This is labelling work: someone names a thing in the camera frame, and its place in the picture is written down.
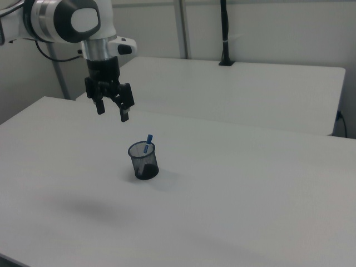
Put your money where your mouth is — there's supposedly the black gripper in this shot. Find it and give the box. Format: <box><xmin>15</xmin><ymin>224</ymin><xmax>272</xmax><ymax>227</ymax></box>
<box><xmin>84</xmin><ymin>56</ymin><xmax>136</xmax><ymax>123</ymax></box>

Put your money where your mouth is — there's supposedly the blue and white marker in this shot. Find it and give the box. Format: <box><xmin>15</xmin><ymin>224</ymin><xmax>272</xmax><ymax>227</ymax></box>
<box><xmin>142</xmin><ymin>133</ymin><xmax>155</xmax><ymax>154</ymax></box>

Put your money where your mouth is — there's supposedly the black mesh pen cup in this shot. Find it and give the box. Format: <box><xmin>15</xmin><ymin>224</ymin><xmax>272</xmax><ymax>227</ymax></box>
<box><xmin>127</xmin><ymin>141</ymin><xmax>160</xmax><ymax>181</ymax></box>

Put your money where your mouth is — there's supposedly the white table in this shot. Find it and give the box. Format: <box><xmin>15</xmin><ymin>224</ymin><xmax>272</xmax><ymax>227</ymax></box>
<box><xmin>75</xmin><ymin>56</ymin><xmax>347</xmax><ymax>137</ymax></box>

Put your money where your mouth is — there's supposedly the black pole with clamp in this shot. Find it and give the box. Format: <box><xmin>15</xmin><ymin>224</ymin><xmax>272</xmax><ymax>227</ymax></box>
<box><xmin>218</xmin><ymin>0</ymin><xmax>236</xmax><ymax>67</ymax></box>

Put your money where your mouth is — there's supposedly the grey partition post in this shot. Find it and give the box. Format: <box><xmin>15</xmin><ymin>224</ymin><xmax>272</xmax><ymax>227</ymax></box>
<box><xmin>172</xmin><ymin>0</ymin><xmax>193</xmax><ymax>60</ymax></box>
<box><xmin>48</xmin><ymin>41</ymin><xmax>71</xmax><ymax>100</ymax></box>

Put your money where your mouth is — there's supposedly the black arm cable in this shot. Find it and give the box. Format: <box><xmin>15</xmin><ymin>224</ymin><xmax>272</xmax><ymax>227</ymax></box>
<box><xmin>35</xmin><ymin>41</ymin><xmax>86</xmax><ymax>62</ymax></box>

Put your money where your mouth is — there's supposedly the black cable with plug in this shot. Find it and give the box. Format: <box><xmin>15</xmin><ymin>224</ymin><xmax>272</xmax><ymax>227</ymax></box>
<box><xmin>335</xmin><ymin>110</ymin><xmax>349</xmax><ymax>139</ymax></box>

